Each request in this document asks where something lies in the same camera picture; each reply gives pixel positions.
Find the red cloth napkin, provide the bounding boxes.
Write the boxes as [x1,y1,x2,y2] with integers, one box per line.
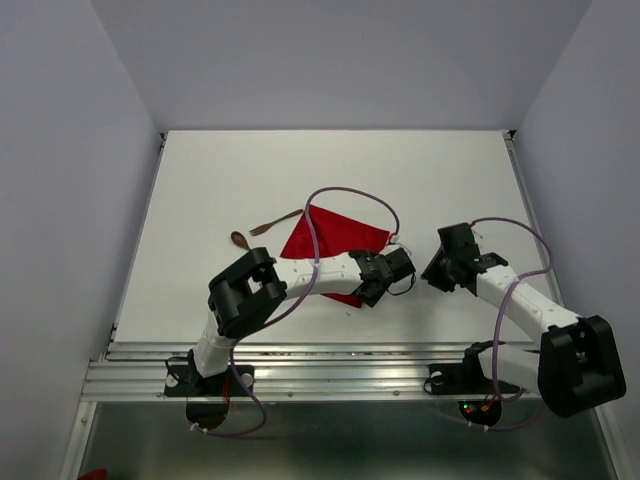
[278,203,394,310]

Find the dark wooden spoon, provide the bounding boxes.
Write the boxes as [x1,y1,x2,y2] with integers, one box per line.
[230,231,250,250]

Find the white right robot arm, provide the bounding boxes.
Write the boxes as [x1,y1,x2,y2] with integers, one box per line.
[421,223,627,418]

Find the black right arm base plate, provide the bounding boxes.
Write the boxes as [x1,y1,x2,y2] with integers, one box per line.
[423,362,495,396]

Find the dark wooden fork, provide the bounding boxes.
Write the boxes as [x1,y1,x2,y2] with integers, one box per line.
[249,209,303,236]

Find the aluminium front rail frame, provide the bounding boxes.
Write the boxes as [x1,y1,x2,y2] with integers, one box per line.
[82,341,612,401]

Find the aluminium right side rail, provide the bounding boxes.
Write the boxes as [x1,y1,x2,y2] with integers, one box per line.
[502,129,580,351]

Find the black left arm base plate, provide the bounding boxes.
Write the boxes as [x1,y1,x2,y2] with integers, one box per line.
[164,356,255,398]

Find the aluminium rail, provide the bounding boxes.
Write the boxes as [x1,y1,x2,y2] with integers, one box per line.
[92,130,168,359]
[502,129,580,351]

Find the aluminium left side rail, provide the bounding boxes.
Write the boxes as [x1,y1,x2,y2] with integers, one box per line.
[92,130,168,359]

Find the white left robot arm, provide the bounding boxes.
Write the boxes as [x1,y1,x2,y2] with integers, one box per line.
[187,247,416,394]

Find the red object bottom left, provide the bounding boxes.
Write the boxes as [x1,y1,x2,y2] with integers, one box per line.
[77,468,108,480]

